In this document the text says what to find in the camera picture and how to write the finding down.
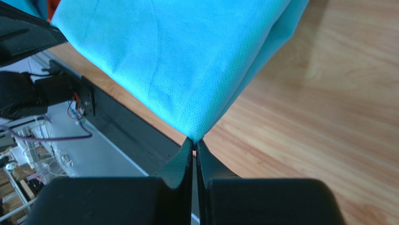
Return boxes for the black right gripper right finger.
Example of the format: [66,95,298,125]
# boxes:
[195,141,345,225]

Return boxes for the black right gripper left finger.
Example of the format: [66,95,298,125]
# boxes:
[25,139,193,225]

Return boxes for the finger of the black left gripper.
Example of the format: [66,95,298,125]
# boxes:
[0,1,67,67]

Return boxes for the teal green t shirt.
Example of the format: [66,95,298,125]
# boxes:
[51,0,308,142]

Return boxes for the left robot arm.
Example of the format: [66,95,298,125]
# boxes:
[0,1,74,120]

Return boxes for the folded dark teal t shirt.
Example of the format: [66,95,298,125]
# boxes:
[1,0,48,21]

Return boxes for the folded orange t shirt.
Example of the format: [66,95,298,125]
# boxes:
[46,0,60,22]

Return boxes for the aluminium front rail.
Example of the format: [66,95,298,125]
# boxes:
[0,50,81,77]

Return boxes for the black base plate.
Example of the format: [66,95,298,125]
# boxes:
[49,60,195,176]

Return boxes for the red and black wires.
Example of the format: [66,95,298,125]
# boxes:
[66,93,86,124]

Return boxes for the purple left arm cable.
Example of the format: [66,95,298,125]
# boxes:
[0,115,94,143]

